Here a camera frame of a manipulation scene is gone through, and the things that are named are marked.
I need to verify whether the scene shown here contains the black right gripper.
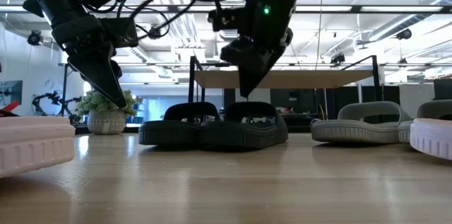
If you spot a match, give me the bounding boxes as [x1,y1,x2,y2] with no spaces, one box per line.
[220,0,308,98]

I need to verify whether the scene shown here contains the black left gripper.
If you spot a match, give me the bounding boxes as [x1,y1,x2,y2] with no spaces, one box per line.
[52,15,127,109]

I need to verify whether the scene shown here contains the pink rubber slide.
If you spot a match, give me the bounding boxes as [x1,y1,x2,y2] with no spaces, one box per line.
[0,116,76,179]
[409,117,452,162]

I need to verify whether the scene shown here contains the black aluminium table frame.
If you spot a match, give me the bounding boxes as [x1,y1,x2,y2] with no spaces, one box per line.
[73,126,142,135]

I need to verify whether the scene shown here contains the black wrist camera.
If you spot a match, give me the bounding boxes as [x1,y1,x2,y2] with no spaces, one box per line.
[207,6,256,33]
[101,17,139,49]

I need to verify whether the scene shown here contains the dark monitor screen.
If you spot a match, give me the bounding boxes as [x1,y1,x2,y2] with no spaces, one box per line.
[433,78,452,102]

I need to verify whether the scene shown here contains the wooden shelf with black legs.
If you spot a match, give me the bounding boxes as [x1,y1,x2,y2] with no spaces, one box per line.
[188,54,384,123]

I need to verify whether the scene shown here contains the black rubber slide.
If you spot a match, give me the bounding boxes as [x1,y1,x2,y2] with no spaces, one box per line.
[197,101,290,149]
[138,102,222,146]

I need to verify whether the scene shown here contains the grey rubber slide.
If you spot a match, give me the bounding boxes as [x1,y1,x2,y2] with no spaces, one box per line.
[398,99,452,144]
[310,101,413,145]

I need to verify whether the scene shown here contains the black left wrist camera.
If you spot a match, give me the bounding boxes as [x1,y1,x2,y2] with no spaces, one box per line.
[101,17,139,49]

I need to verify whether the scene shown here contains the dark partition panels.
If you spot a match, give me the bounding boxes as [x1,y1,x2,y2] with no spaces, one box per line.
[270,88,402,126]

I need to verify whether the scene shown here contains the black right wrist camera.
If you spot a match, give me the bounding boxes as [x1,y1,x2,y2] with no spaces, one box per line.
[207,6,256,33]

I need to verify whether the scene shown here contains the dark wall picture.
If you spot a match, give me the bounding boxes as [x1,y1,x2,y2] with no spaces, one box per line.
[0,80,23,107]

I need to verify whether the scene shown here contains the red object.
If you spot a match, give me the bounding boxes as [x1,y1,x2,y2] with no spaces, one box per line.
[0,100,20,117]

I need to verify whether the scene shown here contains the black metal stand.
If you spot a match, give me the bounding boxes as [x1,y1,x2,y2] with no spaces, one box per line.
[58,61,89,115]

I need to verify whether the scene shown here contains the green plant in grey pot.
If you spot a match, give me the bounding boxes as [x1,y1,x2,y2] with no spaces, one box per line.
[76,88,138,136]

